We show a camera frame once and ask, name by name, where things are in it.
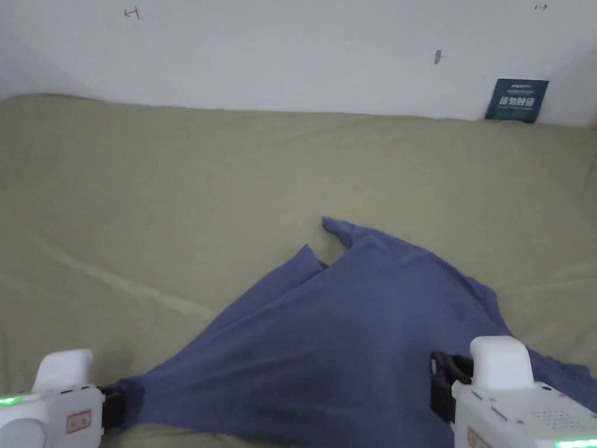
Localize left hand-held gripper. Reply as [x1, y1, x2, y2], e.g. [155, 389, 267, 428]
[0, 349, 128, 448]

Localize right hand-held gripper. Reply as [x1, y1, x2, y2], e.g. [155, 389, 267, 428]
[429, 335, 597, 448]

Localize dark blue shirt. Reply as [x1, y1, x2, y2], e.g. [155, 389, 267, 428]
[109, 216, 597, 443]

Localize bed with pale green sheet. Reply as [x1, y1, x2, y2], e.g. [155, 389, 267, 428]
[0, 93, 597, 448]

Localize dark blue printed card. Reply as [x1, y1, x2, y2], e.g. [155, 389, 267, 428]
[484, 78, 550, 125]

